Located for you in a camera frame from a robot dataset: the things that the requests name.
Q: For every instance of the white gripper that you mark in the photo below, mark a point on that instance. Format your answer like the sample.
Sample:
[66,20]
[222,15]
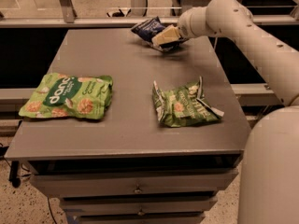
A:
[186,28]

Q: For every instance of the blue chip bag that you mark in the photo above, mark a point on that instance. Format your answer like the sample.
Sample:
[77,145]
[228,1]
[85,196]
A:
[149,29]

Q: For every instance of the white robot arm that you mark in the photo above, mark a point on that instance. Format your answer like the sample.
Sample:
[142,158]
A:
[269,182]

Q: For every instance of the crumpled green chip bag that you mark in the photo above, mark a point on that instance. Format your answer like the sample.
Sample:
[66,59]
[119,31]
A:
[184,106]

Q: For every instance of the green rice chip bag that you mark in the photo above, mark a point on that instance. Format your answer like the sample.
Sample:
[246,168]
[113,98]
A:
[61,96]

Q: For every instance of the grey metal railing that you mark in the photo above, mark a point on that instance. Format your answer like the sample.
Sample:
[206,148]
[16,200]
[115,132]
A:
[117,13]

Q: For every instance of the grey drawer cabinet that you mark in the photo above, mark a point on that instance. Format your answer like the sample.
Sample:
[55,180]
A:
[127,168]

